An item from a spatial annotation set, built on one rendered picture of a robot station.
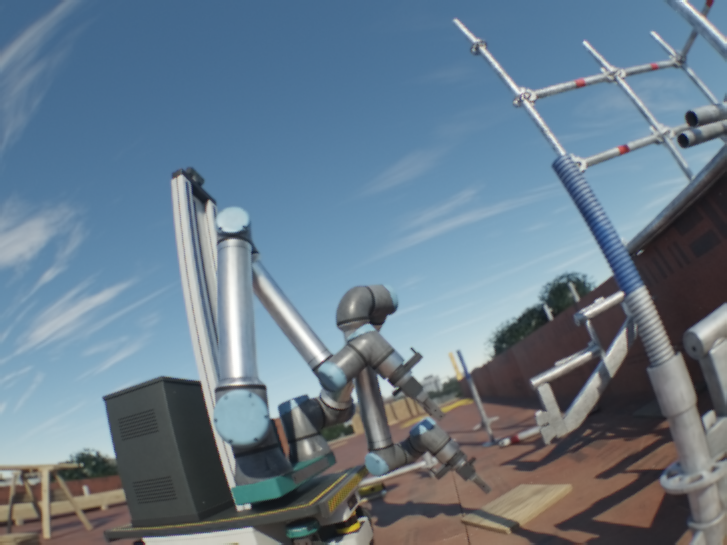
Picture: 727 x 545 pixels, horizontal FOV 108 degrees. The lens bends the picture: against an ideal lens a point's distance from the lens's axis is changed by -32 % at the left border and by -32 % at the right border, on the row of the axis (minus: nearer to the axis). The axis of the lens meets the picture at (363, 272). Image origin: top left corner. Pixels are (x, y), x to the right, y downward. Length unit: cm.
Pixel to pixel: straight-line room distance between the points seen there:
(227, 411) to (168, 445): 45
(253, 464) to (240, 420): 22
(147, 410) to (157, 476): 24
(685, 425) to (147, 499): 151
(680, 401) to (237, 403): 93
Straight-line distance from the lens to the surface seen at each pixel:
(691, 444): 63
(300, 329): 125
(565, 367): 167
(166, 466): 144
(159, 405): 143
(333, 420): 173
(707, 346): 64
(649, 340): 59
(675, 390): 59
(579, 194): 61
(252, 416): 102
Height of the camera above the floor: 51
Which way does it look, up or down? 21 degrees up
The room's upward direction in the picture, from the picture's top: 20 degrees counter-clockwise
